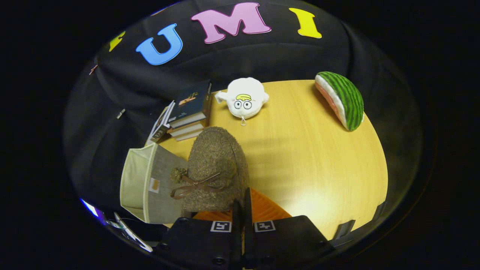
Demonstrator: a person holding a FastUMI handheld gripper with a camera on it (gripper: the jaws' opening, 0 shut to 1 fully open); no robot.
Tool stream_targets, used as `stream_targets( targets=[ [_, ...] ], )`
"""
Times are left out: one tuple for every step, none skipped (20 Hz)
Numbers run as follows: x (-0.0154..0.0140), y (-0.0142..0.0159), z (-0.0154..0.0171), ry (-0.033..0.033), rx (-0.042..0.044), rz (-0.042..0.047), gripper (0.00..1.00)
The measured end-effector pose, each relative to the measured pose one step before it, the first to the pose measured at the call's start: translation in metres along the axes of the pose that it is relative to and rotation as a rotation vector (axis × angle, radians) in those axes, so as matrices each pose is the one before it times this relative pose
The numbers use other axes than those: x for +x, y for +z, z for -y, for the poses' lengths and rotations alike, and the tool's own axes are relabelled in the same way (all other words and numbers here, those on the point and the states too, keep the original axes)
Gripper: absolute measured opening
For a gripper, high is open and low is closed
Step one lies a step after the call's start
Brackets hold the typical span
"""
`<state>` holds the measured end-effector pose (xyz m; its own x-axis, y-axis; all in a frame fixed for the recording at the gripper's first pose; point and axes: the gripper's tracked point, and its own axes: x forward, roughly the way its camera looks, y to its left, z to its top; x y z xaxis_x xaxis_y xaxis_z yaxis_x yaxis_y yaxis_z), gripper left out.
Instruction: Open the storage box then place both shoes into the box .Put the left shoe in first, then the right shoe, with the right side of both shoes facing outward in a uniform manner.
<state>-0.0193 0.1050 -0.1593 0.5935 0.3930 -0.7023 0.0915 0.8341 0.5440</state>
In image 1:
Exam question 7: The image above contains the brown fuzzy shoe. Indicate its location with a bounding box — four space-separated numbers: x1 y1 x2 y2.
170 126 250 213

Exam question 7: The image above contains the black backdrop cloth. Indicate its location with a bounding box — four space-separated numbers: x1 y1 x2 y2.
64 0 424 225

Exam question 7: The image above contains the white book with portrait cover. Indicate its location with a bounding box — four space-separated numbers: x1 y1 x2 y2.
149 100 176 144

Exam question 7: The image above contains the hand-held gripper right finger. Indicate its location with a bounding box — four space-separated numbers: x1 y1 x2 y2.
244 187 336 270

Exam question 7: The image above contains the watermelon slice plush toy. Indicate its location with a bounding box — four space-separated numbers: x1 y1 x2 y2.
314 71 365 131

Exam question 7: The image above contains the white plush toy with eyes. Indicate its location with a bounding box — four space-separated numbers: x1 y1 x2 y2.
214 77 270 126

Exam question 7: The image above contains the brown cover book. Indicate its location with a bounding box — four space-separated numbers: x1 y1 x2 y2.
168 119 209 137
174 127 205 142

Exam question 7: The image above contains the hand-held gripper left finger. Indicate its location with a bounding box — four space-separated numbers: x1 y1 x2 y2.
156 199 243 270

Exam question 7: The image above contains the lit monitor screen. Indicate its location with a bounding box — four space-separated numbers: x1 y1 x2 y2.
80 198 107 225

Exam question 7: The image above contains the grey fabric storage box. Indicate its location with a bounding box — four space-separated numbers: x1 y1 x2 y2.
120 142 189 225

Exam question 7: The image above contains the white device with cables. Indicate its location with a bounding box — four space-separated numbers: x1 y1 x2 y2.
112 213 153 252

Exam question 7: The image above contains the black table clamp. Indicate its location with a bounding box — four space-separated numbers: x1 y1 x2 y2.
333 220 356 240
374 202 387 222

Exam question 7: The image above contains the dark blue hardcover book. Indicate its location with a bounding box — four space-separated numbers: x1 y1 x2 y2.
168 79 212 129

